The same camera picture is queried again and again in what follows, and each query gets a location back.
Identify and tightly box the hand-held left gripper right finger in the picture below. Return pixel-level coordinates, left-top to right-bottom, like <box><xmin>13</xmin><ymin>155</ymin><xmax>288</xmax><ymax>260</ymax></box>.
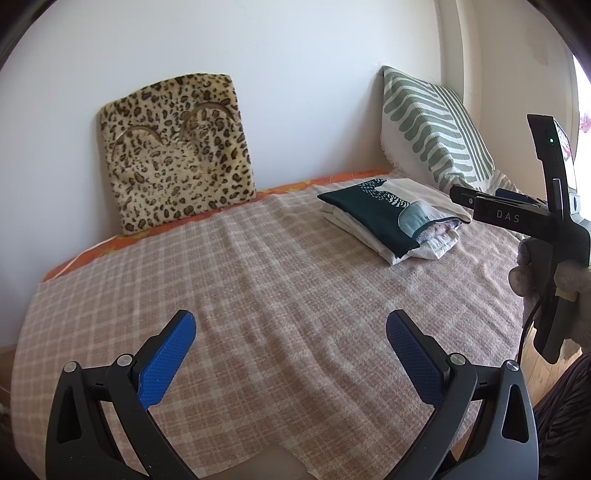
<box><xmin>386</xmin><ymin>309</ymin><xmax>539</xmax><ymax>480</ymax></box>

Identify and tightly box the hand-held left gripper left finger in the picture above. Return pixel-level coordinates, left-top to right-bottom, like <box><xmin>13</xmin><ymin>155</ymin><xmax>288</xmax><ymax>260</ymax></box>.
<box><xmin>45</xmin><ymin>310</ymin><xmax>200</xmax><ymax>480</ymax></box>

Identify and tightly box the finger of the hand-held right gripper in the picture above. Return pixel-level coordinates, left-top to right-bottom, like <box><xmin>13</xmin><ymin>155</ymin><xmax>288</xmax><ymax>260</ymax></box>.
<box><xmin>449</xmin><ymin>184</ymin><xmax>485</xmax><ymax>217</ymax></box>
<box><xmin>495</xmin><ymin>187</ymin><xmax>548</xmax><ymax>208</ymax></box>

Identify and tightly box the teal printed garment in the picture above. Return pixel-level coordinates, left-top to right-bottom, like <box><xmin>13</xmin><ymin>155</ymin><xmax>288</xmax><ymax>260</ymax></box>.
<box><xmin>317</xmin><ymin>178</ymin><xmax>473</xmax><ymax>256</ymax></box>

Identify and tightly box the person's right hand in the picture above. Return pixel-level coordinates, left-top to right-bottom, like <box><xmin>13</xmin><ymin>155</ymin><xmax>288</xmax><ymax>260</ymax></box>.
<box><xmin>508</xmin><ymin>236</ymin><xmax>591</xmax><ymax>302</ymax></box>

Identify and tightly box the white folded cloth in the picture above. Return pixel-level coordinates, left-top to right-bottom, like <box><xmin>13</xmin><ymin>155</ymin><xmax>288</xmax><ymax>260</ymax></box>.
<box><xmin>321</xmin><ymin>203</ymin><xmax>462</xmax><ymax>267</ymax></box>

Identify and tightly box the green striped pillow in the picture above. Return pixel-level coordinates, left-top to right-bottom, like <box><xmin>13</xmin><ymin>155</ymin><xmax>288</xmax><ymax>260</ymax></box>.
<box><xmin>379</xmin><ymin>65</ymin><xmax>498</xmax><ymax>193</ymax></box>

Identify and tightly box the pink plaid blanket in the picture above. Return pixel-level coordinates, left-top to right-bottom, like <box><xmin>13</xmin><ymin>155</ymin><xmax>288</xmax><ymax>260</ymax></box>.
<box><xmin>11</xmin><ymin>173</ymin><xmax>534</xmax><ymax>480</ymax></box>

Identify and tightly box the orange bed sheet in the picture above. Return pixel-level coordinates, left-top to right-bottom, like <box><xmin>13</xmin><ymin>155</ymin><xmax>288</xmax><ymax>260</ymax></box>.
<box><xmin>41</xmin><ymin>168</ymin><xmax>393</xmax><ymax>283</ymax></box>

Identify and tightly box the person's dark striped clothing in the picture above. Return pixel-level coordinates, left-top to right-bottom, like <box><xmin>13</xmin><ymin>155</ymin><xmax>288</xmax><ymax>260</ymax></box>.
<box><xmin>531</xmin><ymin>353</ymin><xmax>591</xmax><ymax>467</ymax></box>

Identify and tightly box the leopard print cushion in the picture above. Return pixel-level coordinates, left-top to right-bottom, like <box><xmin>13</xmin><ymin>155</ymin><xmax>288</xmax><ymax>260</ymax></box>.
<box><xmin>99</xmin><ymin>71</ymin><xmax>257</xmax><ymax>236</ymax></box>

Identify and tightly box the black cable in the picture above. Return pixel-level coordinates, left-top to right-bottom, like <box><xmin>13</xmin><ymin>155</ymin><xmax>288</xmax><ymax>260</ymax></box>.
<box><xmin>518</xmin><ymin>293</ymin><xmax>542</xmax><ymax>363</ymax></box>

